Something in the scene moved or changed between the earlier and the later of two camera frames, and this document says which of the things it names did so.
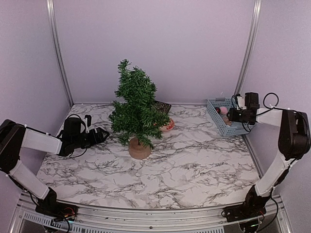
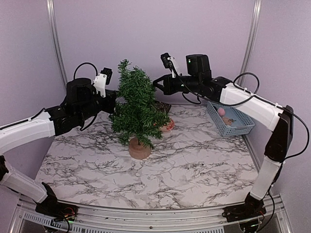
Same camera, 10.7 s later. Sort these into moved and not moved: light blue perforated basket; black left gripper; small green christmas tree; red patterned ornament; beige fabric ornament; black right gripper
Moved: black left gripper; black right gripper
Not moved: red patterned ornament; beige fabric ornament; small green christmas tree; light blue perforated basket
